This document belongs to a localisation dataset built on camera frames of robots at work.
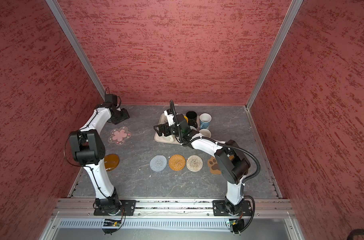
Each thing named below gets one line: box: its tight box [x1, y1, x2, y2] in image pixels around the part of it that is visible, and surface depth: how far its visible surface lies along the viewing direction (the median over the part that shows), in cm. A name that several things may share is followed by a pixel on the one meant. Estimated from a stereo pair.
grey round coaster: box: [149, 155, 168, 172], surface depth 91 cm
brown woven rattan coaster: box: [169, 154, 186, 171], surface depth 91 cm
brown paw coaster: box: [207, 156, 222, 175], surface depth 90 cm
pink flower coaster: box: [108, 126, 132, 145], surface depth 105 cm
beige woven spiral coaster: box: [186, 155, 204, 172], surface depth 91 cm
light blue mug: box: [199, 112, 212, 130], surface depth 102 cm
